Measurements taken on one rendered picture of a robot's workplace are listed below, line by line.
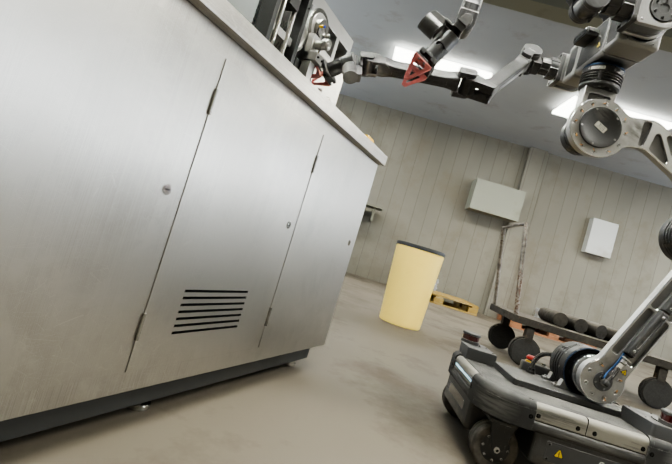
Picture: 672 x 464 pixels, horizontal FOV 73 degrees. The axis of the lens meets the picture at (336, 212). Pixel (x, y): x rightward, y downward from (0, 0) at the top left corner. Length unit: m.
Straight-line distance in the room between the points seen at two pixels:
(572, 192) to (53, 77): 8.48
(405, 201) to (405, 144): 1.01
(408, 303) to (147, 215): 2.95
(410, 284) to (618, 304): 5.96
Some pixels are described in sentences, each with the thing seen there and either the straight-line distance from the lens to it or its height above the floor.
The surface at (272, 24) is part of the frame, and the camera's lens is 1.37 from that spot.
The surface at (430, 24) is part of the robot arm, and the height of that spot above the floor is 1.22.
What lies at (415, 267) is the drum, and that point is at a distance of 3.65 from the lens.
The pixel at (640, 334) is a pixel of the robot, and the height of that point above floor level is 0.51.
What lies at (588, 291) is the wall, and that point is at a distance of 8.94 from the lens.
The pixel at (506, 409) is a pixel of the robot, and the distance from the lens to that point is 1.50.
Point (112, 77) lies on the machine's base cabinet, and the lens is 0.84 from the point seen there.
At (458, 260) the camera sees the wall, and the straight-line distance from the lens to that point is 8.17.
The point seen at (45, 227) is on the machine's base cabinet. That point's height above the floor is 0.41.
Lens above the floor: 0.53
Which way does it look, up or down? 3 degrees up
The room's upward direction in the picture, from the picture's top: 17 degrees clockwise
